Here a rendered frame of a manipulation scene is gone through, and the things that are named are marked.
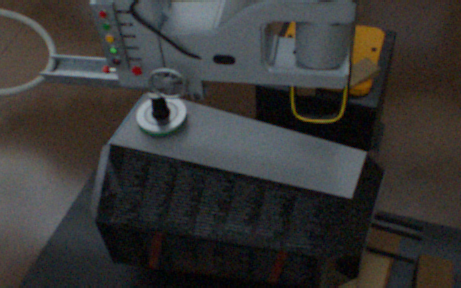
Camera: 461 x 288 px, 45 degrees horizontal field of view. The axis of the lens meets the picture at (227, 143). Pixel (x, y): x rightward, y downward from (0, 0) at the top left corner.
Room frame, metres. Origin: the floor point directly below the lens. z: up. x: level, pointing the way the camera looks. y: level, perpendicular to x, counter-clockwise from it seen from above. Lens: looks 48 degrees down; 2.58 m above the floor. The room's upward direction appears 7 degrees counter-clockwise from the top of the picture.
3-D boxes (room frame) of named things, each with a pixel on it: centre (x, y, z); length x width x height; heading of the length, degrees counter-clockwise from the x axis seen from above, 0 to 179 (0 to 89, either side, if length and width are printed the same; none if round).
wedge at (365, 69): (1.96, -0.64, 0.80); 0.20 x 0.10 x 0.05; 114
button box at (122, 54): (1.64, 0.36, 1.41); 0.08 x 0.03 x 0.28; 75
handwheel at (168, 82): (1.58, 0.18, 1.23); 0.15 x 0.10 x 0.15; 75
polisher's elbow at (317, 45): (1.56, -0.37, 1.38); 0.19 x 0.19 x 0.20
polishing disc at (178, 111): (1.73, 0.27, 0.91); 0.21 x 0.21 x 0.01
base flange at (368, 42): (2.18, -0.56, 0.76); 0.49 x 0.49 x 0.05; 65
